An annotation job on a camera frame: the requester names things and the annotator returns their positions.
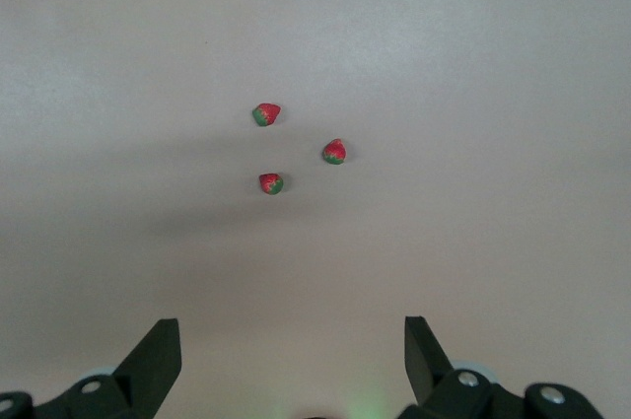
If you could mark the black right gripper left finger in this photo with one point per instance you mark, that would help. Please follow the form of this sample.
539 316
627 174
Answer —
143 370

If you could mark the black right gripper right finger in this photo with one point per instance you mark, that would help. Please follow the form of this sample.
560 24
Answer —
429 370

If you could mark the red toy strawberry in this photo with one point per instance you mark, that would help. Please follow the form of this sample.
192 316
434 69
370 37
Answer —
271 184
266 115
334 152

